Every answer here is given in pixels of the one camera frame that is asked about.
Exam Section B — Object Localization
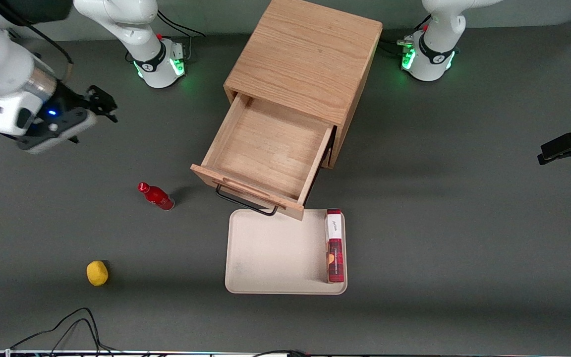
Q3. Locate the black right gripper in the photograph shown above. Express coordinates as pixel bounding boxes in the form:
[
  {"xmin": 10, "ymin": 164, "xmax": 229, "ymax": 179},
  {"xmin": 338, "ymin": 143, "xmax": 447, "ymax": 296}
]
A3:
[{"xmin": 33, "ymin": 84, "xmax": 119, "ymax": 127}]

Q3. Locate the wooden drawer with black handle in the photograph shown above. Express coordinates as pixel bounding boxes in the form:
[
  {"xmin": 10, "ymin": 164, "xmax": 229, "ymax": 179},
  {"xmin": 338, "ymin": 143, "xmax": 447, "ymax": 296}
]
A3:
[{"xmin": 190, "ymin": 92, "xmax": 336, "ymax": 221}]

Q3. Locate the wooden drawer cabinet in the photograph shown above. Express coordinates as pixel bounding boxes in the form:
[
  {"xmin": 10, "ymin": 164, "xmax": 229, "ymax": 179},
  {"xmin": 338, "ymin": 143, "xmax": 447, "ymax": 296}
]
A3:
[{"xmin": 224, "ymin": 0, "xmax": 384, "ymax": 170}]

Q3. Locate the red bottle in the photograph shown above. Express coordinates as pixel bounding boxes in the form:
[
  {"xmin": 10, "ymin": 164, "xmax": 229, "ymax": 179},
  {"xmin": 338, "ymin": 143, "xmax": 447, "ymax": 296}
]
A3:
[{"xmin": 137, "ymin": 182, "xmax": 175, "ymax": 211}]

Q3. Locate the yellow lemon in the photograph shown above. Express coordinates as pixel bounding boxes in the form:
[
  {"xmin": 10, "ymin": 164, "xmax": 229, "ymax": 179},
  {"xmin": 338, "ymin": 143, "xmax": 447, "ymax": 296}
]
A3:
[{"xmin": 86, "ymin": 260, "xmax": 109, "ymax": 287}]

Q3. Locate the beige plastic tray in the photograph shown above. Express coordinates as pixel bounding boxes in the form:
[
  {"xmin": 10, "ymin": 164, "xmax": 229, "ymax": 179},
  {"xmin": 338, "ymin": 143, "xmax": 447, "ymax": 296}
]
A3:
[{"xmin": 225, "ymin": 209, "xmax": 348, "ymax": 296}]

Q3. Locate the red and white carton box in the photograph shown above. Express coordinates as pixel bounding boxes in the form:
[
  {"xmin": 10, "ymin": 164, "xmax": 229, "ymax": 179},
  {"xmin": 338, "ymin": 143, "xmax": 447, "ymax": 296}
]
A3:
[{"xmin": 325, "ymin": 208, "xmax": 345, "ymax": 284}]

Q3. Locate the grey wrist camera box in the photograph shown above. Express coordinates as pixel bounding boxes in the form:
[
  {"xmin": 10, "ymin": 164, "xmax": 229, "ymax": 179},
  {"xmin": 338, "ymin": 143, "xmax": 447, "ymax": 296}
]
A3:
[{"xmin": 16, "ymin": 109, "xmax": 99, "ymax": 155}]

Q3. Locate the black base cable bundle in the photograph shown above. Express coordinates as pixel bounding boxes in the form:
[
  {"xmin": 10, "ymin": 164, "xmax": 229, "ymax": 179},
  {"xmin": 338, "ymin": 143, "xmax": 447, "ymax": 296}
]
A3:
[{"xmin": 379, "ymin": 15, "xmax": 432, "ymax": 56}]

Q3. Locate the black clamp mount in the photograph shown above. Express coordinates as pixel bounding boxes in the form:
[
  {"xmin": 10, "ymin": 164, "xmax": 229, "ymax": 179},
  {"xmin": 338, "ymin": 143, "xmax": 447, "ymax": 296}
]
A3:
[{"xmin": 537, "ymin": 117, "xmax": 571, "ymax": 166}]

